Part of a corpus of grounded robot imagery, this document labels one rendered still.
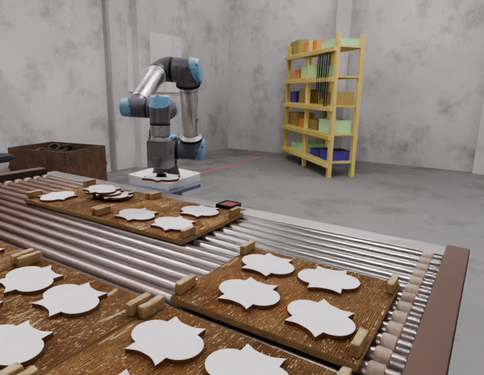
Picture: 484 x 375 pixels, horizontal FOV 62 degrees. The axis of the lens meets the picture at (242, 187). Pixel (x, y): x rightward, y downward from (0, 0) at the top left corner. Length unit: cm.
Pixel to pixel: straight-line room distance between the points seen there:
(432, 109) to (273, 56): 358
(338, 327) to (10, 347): 57
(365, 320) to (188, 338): 35
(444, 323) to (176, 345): 51
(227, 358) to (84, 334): 27
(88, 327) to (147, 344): 14
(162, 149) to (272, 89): 813
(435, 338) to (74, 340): 64
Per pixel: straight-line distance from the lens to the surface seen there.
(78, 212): 157
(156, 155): 153
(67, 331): 85
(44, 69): 647
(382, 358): 81
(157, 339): 77
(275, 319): 84
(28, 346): 81
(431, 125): 869
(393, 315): 94
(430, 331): 86
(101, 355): 77
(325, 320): 83
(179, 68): 193
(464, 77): 866
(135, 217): 143
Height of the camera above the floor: 137
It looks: 13 degrees down
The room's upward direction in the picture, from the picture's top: 1 degrees clockwise
